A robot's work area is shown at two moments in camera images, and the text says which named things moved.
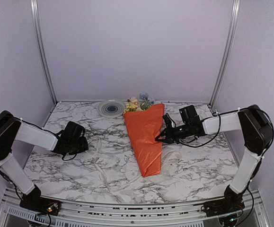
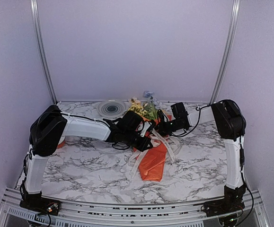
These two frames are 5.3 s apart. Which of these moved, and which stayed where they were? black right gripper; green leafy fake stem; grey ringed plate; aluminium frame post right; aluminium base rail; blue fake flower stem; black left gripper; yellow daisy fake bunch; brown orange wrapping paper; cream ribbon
Moved: black left gripper; green leafy fake stem; yellow daisy fake bunch; blue fake flower stem; cream ribbon; black right gripper; brown orange wrapping paper
Stayed: grey ringed plate; aluminium frame post right; aluminium base rail
